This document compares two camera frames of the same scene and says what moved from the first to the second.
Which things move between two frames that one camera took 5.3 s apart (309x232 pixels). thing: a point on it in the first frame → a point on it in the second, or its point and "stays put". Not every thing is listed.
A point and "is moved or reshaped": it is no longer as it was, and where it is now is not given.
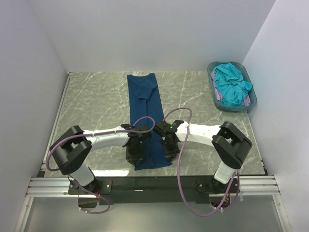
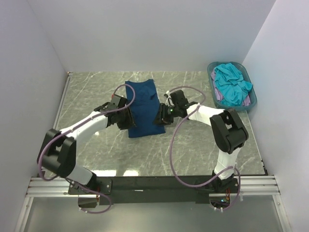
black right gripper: x=171 y=155 → x=161 y=117
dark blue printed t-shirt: x=145 y=103 is moved or reshaped
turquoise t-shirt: x=233 y=87 stays put
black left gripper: x=135 y=159 → x=130 y=122
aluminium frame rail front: x=40 y=186 stays put
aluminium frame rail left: x=43 y=166 stays put
